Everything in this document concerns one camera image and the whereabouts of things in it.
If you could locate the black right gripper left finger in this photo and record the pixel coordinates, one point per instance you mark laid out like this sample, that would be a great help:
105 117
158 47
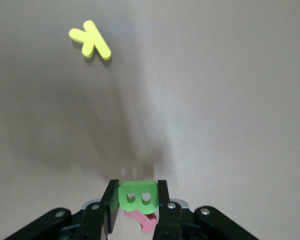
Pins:
92 220

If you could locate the green foam letter B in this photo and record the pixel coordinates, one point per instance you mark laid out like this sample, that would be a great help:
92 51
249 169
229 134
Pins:
137 188

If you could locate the yellow foam letter K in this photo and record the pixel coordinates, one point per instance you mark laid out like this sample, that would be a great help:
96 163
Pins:
95 41

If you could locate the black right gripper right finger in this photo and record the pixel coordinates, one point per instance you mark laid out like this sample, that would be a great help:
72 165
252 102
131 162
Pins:
175 220

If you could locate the red foam letter I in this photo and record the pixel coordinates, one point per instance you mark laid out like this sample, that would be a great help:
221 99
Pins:
146 222

